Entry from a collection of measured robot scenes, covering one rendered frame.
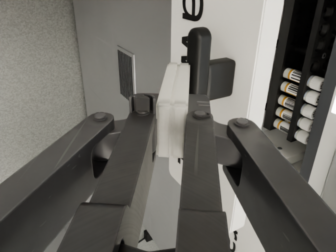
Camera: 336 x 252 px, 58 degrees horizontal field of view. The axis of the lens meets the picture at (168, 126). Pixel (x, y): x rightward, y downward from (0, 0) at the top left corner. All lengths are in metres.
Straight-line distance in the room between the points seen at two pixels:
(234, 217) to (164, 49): 0.32
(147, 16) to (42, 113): 0.71
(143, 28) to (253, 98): 0.38
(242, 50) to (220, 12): 0.03
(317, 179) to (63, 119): 1.00
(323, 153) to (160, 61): 0.32
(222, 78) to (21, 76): 0.95
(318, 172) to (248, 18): 0.18
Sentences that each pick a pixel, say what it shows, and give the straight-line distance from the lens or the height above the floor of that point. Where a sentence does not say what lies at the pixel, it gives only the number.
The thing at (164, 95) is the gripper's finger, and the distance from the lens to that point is 0.15.
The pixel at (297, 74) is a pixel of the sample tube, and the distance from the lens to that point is 0.32.
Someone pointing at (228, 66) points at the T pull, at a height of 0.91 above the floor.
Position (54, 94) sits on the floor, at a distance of 1.15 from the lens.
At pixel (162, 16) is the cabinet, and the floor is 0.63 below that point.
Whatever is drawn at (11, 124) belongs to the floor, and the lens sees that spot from 1.17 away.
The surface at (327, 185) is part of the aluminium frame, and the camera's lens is 0.33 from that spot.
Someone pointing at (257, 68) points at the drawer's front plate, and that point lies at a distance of 0.21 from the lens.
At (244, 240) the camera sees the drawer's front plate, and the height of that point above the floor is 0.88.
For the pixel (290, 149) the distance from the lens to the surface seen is 0.38.
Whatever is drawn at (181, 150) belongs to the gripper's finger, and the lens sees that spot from 0.15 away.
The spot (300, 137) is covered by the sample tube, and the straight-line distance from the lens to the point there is 0.33.
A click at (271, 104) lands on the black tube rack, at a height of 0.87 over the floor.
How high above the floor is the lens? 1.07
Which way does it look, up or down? 50 degrees down
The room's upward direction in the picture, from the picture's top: 129 degrees clockwise
